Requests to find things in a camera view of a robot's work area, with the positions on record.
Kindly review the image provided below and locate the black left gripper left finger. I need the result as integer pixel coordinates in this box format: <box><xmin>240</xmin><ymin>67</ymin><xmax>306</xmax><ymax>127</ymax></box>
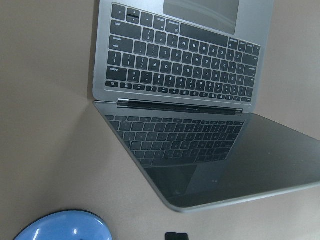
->
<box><xmin>165</xmin><ymin>232</ymin><xmax>177</xmax><ymax>240</ymax></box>

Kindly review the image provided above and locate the grey laptop computer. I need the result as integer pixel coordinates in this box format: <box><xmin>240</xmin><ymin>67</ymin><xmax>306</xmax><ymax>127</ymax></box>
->
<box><xmin>93</xmin><ymin>0</ymin><xmax>320</xmax><ymax>212</ymax></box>

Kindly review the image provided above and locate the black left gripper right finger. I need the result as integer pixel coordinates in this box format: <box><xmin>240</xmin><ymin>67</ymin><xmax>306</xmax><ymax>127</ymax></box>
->
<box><xmin>176</xmin><ymin>232</ymin><xmax>188</xmax><ymax>240</ymax></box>

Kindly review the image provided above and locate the blue desk lamp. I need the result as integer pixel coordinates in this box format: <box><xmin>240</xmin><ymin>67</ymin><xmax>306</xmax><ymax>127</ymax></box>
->
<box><xmin>15</xmin><ymin>210</ymin><xmax>113</xmax><ymax>240</ymax></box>

